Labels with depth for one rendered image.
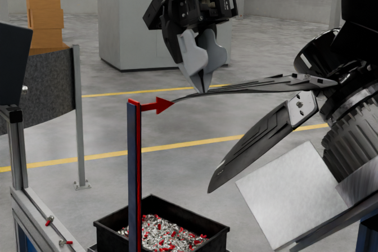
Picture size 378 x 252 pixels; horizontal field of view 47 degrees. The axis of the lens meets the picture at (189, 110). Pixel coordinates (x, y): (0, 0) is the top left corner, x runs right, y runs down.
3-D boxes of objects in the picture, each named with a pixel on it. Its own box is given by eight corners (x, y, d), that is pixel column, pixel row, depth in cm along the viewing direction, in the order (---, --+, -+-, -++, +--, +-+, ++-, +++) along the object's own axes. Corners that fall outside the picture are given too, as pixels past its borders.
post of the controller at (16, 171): (28, 188, 104) (22, 108, 99) (16, 190, 102) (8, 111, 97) (25, 183, 106) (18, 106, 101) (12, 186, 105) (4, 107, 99)
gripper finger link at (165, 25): (173, 63, 61) (162, 1, 61) (167, 64, 62) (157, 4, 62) (199, 60, 64) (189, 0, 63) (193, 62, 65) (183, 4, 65)
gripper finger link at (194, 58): (206, 92, 58) (194, 24, 58) (181, 97, 63) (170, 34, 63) (223, 89, 60) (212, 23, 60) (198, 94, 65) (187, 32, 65)
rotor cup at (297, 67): (356, 116, 88) (320, 68, 94) (409, 70, 78) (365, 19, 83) (310, 129, 80) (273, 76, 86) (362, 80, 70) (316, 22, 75)
